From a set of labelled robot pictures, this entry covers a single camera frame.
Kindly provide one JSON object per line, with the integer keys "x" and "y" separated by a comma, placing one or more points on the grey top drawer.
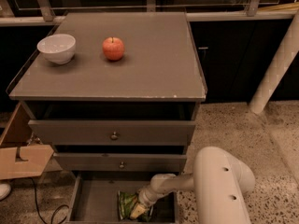
{"x": 126, "y": 123}

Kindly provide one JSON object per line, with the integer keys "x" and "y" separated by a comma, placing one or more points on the grey drawer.
{"x": 95, "y": 199}
{"x": 126, "y": 123}
{"x": 121, "y": 158}

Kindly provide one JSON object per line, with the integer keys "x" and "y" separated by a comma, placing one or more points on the white object on floor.
{"x": 5, "y": 189}

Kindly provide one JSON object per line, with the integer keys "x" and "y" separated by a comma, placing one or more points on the green jalapeno chip bag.
{"x": 126, "y": 203}

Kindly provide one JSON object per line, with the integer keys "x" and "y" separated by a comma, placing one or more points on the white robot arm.
{"x": 219, "y": 181}

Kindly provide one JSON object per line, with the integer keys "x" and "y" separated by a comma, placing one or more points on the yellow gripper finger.
{"x": 138, "y": 210}

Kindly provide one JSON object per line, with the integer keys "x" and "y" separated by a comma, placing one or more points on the red apple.
{"x": 113, "y": 48}

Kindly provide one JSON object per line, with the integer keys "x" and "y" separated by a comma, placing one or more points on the white slanted pillar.
{"x": 282, "y": 60}

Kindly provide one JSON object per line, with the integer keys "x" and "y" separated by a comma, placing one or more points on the grey drawer cabinet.
{"x": 159, "y": 64}

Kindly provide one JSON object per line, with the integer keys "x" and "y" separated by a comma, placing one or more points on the black lower wall cabinet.
{"x": 234, "y": 55}

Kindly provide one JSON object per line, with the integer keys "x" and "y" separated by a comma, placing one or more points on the brown cardboard box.
{"x": 20, "y": 157}

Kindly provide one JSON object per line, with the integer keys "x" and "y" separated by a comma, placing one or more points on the glass railing with metal posts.
{"x": 47, "y": 12}

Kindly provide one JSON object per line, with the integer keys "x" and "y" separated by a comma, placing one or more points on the white ceramic bowl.
{"x": 59, "y": 49}

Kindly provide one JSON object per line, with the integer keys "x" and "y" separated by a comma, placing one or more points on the grey bottom drawer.
{"x": 95, "y": 199}

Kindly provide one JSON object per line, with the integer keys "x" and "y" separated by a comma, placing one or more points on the grey middle drawer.
{"x": 121, "y": 158}

